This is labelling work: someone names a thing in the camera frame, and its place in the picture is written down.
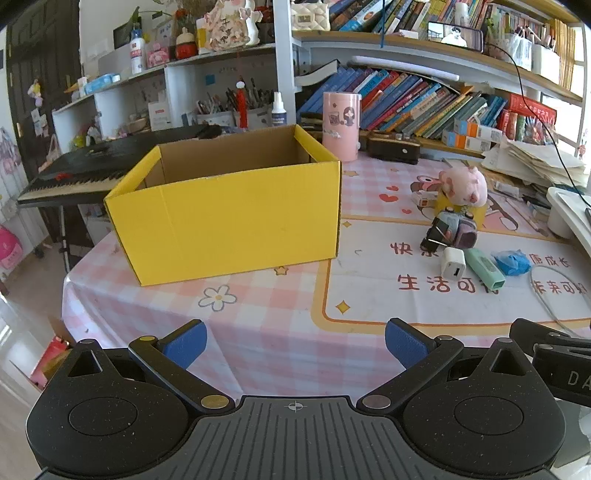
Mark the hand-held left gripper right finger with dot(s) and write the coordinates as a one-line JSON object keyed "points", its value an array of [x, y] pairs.
{"points": [[406, 342]]}

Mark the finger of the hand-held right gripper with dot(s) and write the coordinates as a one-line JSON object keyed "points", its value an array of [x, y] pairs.
{"points": [[526, 330]]}

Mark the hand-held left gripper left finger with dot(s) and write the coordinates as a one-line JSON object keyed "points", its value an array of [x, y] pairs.
{"points": [[187, 344]]}

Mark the blue cloth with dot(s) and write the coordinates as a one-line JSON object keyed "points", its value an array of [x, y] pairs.
{"points": [[510, 262]]}

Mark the mint green plastic case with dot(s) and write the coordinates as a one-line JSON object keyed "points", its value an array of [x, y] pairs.
{"points": [[482, 270]]}

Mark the black binder clip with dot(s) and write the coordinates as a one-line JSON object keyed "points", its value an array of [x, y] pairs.
{"points": [[434, 237]]}

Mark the yellow cardboard box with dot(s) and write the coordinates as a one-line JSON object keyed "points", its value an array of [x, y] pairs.
{"points": [[221, 230]]}

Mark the yellow tape roll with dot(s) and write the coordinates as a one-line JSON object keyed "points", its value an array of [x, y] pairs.
{"points": [[443, 203]]}

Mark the white charger plug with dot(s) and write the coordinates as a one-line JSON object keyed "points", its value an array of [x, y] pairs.
{"points": [[452, 265]]}

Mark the white container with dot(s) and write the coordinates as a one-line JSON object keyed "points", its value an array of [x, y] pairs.
{"points": [[565, 217]]}

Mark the grey purple toy car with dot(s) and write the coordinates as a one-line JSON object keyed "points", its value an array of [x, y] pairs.
{"points": [[461, 228]]}

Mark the small white red box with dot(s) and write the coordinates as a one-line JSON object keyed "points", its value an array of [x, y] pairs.
{"points": [[425, 199]]}

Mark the pink plush pig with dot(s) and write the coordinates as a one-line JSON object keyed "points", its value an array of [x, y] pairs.
{"points": [[464, 184]]}

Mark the black keyboard stand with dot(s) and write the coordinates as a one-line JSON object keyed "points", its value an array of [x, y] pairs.
{"points": [[64, 230]]}

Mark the stack of loose papers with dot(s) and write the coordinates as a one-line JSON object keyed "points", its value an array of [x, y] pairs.
{"points": [[531, 161]]}

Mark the dark brown pencil sharpener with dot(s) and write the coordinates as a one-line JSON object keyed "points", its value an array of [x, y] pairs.
{"points": [[392, 148]]}

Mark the blue orange medicine box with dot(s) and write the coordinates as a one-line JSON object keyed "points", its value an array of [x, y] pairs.
{"points": [[480, 130], [466, 143]]}

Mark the pink backpack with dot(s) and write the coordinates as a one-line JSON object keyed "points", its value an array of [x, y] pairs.
{"points": [[10, 254]]}

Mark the colourful sticker packet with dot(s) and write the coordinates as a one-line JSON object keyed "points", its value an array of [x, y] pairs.
{"points": [[540, 131]]}

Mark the black electronic keyboard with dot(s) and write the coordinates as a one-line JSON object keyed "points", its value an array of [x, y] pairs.
{"points": [[92, 159]]}

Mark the thick red dictionary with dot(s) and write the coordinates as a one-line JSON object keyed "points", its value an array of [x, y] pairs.
{"points": [[531, 105]]}

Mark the pink cartoon cylinder container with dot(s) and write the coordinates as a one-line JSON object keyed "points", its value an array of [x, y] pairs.
{"points": [[340, 124]]}

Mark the pen holder with brushes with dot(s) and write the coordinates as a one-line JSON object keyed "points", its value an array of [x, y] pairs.
{"points": [[217, 115]]}

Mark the white box with red label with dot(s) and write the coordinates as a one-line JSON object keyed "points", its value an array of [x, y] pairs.
{"points": [[159, 113]]}

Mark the row of colourful books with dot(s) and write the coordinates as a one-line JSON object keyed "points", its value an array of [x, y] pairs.
{"points": [[392, 14], [406, 101]]}

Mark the red bottle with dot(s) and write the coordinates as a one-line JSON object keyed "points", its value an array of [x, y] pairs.
{"points": [[241, 104]]}

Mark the white spray bottle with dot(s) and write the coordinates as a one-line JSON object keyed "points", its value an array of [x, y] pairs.
{"points": [[278, 113]]}

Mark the white light bar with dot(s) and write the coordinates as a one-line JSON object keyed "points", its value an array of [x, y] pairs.
{"points": [[406, 68]]}

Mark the light blue packet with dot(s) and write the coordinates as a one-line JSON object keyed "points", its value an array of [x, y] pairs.
{"points": [[101, 83]]}

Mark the small pink box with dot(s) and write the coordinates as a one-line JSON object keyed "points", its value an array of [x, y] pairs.
{"points": [[160, 56]]}

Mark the white bookshelf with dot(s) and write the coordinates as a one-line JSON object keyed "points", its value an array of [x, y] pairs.
{"points": [[284, 69]]}

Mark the white bottle with blue cap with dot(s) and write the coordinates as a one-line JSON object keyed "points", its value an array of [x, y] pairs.
{"points": [[136, 55]]}

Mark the red round doll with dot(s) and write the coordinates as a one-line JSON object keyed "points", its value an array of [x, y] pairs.
{"points": [[185, 46]]}

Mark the smartphone with lit screen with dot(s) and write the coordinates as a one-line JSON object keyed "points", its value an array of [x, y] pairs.
{"points": [[457, 34]]}

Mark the black framed sign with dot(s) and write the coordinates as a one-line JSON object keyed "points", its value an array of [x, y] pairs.
{"points": [[123, 34]]}

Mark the pink floral ceramic ornament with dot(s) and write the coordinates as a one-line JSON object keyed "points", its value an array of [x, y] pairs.
{"points": [[231, 27]]}

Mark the dark wooden door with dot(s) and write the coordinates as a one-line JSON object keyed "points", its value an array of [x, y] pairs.
{"points": [[46, 55]]}

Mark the white quilted purse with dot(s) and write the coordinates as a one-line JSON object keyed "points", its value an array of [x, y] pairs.
{"points": [[310, 16]]}

